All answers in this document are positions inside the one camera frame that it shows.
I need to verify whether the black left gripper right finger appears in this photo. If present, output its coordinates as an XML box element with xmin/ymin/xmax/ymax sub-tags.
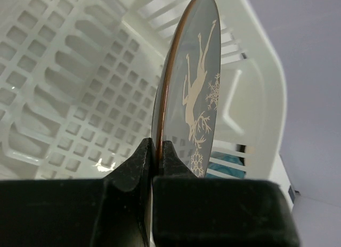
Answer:
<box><xmin>152</xmin><ymin>141</ymin><xmax>300</xmax><ymax>246</ymax></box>

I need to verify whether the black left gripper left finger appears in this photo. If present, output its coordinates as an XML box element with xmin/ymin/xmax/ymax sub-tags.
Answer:
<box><xmin>1</xmin><ymin>138</ymin><xmax>153</xmax><ymax>246</ymax></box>

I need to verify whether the teal scalloped plate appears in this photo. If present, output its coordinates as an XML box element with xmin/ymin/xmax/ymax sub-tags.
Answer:
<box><xmin>206</xmin><ymin>151</ymin><xmax>246</xmax><ymax>179</ymax></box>

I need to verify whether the grey reindeer plate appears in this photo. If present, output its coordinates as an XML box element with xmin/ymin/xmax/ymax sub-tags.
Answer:
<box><xmin>151</xmin><ymin>0</ymin><xmax>221</xmax><ymax>178</ymax></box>

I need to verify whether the white plastic dish bin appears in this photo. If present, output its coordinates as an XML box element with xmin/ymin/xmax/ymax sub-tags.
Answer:
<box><xmin>1</xmin><ymin>0</ymin><xmax>287</xmax><ymax>182</ymax></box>

